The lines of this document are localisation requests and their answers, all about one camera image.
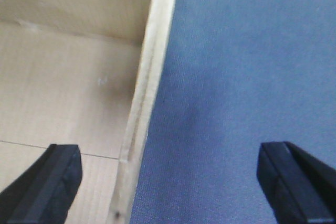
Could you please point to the blue conveyor belt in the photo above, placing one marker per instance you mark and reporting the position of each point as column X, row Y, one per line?
column 237, row 73

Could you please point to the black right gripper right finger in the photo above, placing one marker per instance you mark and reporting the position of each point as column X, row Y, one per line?
column 298, row 187

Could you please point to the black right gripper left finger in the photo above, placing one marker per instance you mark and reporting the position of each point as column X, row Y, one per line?
column 44, row 192

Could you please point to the brown cardboard carton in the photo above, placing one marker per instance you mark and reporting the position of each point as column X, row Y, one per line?
column 82, row 72

